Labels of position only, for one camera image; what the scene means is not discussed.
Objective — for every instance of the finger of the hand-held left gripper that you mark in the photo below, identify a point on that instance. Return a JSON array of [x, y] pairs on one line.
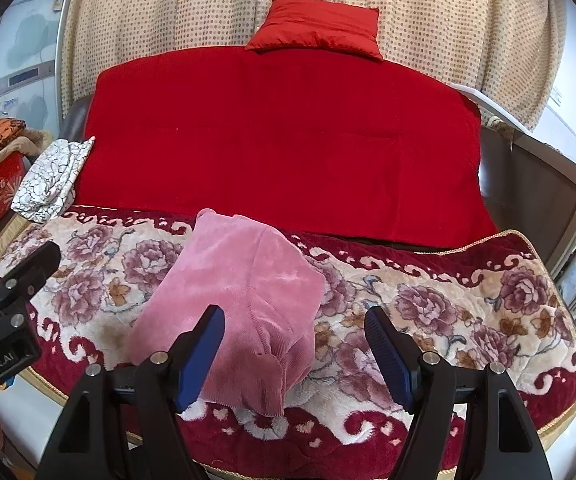
[[32, 270]]

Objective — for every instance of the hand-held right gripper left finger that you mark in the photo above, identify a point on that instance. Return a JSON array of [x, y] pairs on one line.
[[200, 360]]

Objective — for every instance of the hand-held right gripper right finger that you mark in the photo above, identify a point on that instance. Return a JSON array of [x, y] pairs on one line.
[[390, 355]]

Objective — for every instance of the floral plush blanket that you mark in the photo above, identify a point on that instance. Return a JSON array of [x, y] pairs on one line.
[[418, 300]]

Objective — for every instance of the white crackle pattern cloth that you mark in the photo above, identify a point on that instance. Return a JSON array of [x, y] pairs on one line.
[[50, 180]]

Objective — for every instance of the white standing air conditioner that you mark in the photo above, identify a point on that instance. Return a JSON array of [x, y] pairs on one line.
[[22, 60]]

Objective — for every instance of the white topped wooden panel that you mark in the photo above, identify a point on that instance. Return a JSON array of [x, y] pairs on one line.
[[548, 200]]

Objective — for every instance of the red quilt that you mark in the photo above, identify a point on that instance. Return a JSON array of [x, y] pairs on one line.
[[278, 150]]

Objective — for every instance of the beige dotted curtain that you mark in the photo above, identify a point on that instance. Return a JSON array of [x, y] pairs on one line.
[[167, 10]]

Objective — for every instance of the red pillow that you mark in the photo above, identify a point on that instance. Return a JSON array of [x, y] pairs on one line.
[[318, 25]]

